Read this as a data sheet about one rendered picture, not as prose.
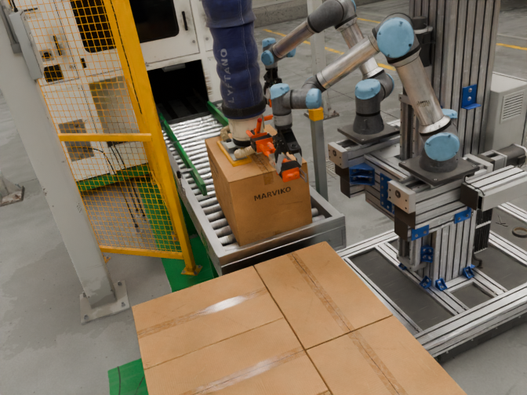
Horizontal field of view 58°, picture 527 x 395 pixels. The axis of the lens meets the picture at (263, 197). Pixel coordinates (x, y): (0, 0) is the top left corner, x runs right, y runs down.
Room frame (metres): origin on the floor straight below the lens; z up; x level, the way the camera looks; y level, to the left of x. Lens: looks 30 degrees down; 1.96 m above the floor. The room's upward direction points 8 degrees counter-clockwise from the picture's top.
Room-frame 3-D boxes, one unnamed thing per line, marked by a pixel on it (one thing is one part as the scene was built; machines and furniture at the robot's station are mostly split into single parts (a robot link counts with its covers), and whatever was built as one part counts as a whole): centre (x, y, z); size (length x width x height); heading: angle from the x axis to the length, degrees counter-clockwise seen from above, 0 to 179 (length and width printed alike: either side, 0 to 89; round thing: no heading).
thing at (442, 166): (1.69, -0.73, 1.09); 0.15 x 0.15 x 0.10
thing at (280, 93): (1.77, -0.12, 1.38); 0.09 x 0.08 x 0.11; 70
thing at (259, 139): (2.09, -0.03, 1.08); 0.10 x 0.08 x 0.06; 105
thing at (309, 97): (1.75, -0.22, 1.38); 0.11 x 0.11 x 0.08; 70
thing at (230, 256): (1.98, -0.07, 0.58); 0.70 x 0.03 x 0.06; 107
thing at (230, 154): (2.31, 0.12, 0.97); 0.34 x 0.10 x 0.05; 15
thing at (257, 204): (2.31, 0.03, 0.75); 0.60 x 0.40 x 0.40; 13
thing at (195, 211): (3.01, 0.58, 0.50); 2.31 x 0.05 x 0.19; 17
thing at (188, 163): (3.36, 0.62, 0.60); 1.60 x 0.10 x 0.09; 17
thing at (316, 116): (2.67, -0.38, 0.50); 0.07 x 0.07 x 1.00; 17
